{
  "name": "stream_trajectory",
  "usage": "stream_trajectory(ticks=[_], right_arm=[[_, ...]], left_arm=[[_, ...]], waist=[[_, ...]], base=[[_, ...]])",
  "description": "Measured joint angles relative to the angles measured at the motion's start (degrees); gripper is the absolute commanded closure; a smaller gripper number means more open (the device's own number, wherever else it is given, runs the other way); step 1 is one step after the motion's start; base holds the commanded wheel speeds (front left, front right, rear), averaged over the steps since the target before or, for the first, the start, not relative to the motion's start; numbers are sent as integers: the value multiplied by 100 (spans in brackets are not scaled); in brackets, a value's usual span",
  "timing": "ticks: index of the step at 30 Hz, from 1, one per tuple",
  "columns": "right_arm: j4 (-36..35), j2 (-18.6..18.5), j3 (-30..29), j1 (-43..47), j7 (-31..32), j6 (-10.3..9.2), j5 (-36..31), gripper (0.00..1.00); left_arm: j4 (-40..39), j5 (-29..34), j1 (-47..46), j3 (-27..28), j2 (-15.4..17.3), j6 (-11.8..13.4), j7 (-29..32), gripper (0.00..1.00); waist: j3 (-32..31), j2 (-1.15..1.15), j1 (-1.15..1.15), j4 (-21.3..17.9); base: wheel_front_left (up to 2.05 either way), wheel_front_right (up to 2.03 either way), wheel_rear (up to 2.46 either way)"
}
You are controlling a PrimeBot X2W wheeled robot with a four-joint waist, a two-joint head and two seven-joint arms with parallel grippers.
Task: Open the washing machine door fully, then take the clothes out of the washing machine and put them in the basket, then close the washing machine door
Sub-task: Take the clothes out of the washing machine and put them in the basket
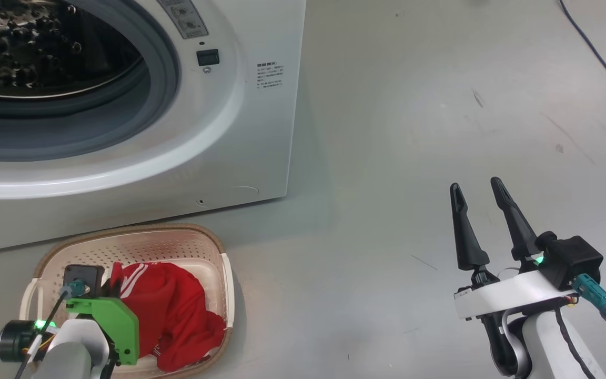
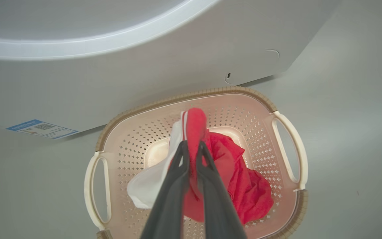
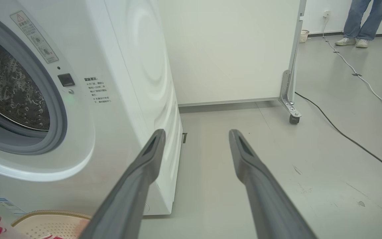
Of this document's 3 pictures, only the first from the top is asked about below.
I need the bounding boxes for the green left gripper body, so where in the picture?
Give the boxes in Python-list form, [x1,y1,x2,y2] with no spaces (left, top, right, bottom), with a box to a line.
[65,296,139,366]

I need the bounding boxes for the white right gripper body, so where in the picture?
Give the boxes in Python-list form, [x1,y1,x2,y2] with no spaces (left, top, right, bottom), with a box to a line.
[453,270,580,320]

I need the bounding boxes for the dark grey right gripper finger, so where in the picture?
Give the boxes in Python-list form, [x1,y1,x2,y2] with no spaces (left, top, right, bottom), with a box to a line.
[490,177,540,261]
[450,183,490,272]

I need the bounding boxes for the red and white garment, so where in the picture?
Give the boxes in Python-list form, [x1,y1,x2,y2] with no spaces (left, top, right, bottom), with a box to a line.
[107,262,227,373]

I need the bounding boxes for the cream perforated laundry basket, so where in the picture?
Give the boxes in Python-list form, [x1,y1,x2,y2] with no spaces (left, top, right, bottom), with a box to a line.
[19,224,235,379]

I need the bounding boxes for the white front-load washing machine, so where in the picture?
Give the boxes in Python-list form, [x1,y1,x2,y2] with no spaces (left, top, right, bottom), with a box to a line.
[0,0,307,256]

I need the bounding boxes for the grey warning label sticker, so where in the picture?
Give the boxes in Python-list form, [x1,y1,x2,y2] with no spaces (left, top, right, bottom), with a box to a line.
[157,0,210,39]

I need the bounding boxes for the teal camera cable connector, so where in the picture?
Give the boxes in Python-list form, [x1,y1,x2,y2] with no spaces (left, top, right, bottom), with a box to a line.
[571,274,606,323]
[60,281,88,301]

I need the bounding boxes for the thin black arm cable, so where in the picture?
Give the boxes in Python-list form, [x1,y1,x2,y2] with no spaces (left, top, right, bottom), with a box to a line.
[554,308,595,379]
[14,292,69,379]

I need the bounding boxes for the black floor cable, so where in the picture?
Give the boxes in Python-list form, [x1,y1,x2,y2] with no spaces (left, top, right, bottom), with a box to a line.
[558,0,606,122]

